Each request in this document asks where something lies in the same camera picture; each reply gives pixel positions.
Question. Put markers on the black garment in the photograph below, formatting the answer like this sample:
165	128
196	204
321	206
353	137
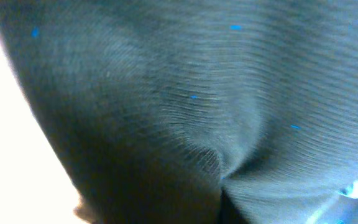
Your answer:
194	111

